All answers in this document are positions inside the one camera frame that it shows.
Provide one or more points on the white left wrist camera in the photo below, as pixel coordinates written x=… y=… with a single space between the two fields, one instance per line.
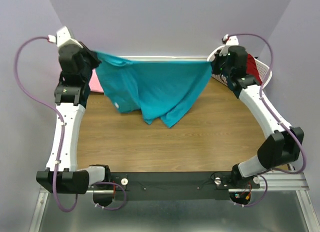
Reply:
x=63 y=36

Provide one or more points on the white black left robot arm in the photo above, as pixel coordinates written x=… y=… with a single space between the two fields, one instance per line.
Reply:
x=70 y=96

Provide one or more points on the dark red t-shirt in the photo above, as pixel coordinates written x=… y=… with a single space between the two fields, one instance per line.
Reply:
x=251 y=68

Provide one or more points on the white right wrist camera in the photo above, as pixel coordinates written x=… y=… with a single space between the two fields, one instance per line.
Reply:
x=229 y=40

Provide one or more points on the white plastic laundry basket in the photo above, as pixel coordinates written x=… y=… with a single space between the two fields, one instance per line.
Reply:
x=262 y=68

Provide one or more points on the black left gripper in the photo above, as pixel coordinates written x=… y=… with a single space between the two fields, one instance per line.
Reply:
x=93 y=55

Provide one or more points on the teal t-shirt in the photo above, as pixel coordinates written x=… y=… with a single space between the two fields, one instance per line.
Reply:
x=159 y=89

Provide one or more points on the folded pink t-shirt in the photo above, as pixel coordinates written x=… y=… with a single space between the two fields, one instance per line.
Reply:
x=94 y=83

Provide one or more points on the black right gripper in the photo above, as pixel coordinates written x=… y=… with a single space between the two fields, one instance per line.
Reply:
x=218 y=57

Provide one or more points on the aluminium table frame rail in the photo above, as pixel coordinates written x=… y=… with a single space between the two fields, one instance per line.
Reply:
x=280 y=182

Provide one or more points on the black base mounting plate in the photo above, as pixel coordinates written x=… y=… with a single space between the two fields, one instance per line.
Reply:
x=180 y=185

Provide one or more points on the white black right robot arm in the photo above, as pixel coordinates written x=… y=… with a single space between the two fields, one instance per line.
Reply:
x=283 y=142

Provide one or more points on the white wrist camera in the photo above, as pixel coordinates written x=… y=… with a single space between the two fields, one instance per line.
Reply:
x=63 y=36
x=229 y=40

